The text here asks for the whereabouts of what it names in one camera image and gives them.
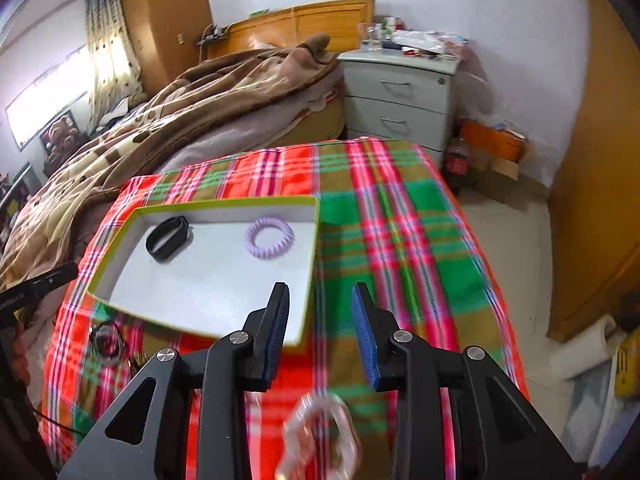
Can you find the black wide hair band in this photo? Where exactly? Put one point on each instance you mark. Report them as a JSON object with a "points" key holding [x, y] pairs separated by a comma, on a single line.
{"points": [[152, 249]]}

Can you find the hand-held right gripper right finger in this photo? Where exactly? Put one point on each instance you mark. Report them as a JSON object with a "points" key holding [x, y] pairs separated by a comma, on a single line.
{"points": [[364, 340]]}

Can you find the teddy bear picture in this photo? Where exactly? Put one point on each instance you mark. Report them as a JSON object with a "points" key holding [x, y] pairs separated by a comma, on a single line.
{"points": [[60, 132]]}

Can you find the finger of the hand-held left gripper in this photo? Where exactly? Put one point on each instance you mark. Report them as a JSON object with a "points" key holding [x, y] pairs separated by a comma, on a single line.
{"points": [[57, 276]]}

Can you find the clear hair claw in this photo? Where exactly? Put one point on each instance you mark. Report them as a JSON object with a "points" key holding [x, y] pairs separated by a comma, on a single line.
{"points": [[346, 420]]}

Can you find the white nightstand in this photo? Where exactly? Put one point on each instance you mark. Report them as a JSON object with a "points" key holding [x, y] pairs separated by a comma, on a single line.
{"points": [[400, 90]]}

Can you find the window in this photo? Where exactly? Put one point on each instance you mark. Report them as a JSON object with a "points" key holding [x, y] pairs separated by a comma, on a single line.
{"points": [[45, 95]]}

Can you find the red bottle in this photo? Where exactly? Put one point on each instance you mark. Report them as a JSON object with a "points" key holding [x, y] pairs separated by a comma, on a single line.
{"points": [[456, 162]]}

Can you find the wooden headboard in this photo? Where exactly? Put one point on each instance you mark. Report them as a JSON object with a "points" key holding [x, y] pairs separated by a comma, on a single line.
{"points": [[310, 20]]}

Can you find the orange box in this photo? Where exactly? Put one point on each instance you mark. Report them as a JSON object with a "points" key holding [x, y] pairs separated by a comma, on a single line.
{"points": [[490, 142]]}

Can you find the paper towel roll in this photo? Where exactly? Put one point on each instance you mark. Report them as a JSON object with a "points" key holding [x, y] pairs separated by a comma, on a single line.
{"points": [[585, 350]]}

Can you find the green-edged white box tray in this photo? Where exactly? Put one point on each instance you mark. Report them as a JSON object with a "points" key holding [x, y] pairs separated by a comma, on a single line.
{"points": [[200, 285]]}

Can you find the wooden wardrobe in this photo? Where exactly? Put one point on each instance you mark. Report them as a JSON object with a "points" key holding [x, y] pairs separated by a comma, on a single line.
{"points": [[160, 10]]}

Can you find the pile of bottles and packets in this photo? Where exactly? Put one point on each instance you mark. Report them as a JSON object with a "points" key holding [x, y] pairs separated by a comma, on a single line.
{"points": [[415, 40]]}

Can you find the brown patterned blanket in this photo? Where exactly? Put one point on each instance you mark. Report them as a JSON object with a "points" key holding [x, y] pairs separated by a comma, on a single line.
{"points": [[200, 100]]}

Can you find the yellow packet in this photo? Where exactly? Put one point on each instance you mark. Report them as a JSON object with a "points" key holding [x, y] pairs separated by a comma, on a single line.
{"points": [[627, 365]]}

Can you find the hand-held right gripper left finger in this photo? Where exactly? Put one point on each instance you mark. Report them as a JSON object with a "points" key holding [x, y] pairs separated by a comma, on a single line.
{"points": [[277, 330]]}

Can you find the wooden door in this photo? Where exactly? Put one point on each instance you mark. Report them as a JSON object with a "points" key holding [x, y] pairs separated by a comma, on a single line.
{"points": [[600, 160]]}

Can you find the dark low cabinet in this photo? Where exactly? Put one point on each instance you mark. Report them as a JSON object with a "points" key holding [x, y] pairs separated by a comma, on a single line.
{"points": [[20, 190]]}

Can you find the lavender bed sheet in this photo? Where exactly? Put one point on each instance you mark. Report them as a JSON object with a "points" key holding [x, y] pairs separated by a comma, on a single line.
{"points": [[250, 130]]}

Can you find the red green plaid tablecloth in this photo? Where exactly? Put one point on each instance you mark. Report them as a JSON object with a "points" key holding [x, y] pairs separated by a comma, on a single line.
{"points": [[400, 240]]}

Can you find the cardboard box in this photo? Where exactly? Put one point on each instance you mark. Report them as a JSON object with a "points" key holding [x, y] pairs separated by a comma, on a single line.
{"points": [[507, 169]]}

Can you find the power strip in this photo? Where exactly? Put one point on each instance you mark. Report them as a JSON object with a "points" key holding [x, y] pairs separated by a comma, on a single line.
{"points": [[212, 35]]}

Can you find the dotted curtain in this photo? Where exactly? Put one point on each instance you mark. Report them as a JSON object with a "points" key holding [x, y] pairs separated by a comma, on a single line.
{"points": [[107, 50]]}

